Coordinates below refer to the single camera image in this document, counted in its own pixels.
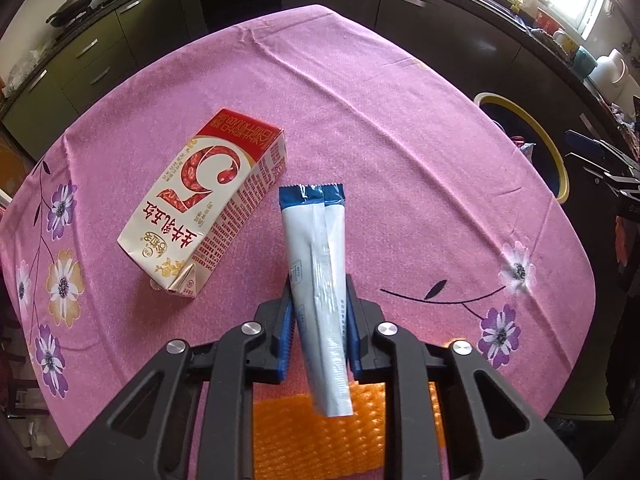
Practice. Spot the teal cup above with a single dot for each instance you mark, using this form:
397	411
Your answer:
582	60

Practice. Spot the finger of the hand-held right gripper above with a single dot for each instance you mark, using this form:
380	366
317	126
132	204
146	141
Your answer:
585	138
617	180

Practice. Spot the red and white milk carton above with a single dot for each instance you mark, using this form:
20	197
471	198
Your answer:
200	195

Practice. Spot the green kitchen cabinets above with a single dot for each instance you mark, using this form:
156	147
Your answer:
90	60

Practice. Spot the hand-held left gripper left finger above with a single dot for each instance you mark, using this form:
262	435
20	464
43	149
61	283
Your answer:
286	340

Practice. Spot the large black wok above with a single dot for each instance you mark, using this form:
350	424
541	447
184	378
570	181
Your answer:
70	7

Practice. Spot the yellow-rimmed trash bin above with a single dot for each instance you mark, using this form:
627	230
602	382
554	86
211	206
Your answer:
510	120

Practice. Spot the white jug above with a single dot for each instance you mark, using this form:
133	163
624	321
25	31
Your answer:
607	67

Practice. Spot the pink floral tablecloth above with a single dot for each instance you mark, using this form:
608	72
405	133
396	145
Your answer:
380	160

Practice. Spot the orange foam net sleeve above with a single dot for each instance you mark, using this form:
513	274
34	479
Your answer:
310	440

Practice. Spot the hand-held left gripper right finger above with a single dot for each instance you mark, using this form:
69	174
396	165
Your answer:
352	332

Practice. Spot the white and blue sachet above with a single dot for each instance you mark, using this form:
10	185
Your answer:
315	260

